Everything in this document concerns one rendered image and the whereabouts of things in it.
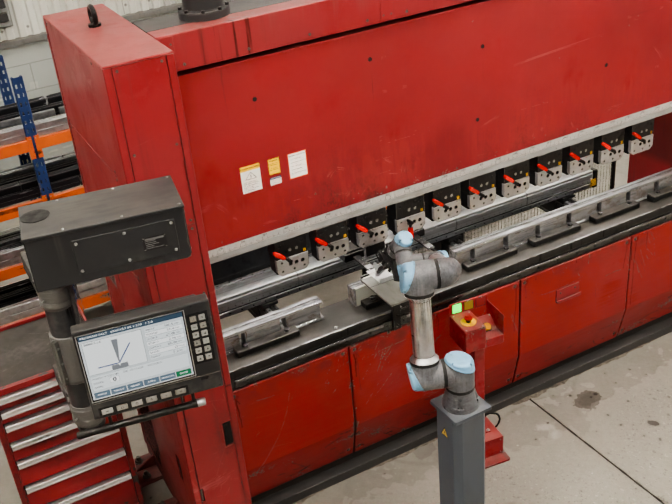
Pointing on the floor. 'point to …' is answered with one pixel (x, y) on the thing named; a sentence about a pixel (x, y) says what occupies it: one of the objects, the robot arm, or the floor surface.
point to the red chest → (55, 430)
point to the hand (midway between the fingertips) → (383, 273)
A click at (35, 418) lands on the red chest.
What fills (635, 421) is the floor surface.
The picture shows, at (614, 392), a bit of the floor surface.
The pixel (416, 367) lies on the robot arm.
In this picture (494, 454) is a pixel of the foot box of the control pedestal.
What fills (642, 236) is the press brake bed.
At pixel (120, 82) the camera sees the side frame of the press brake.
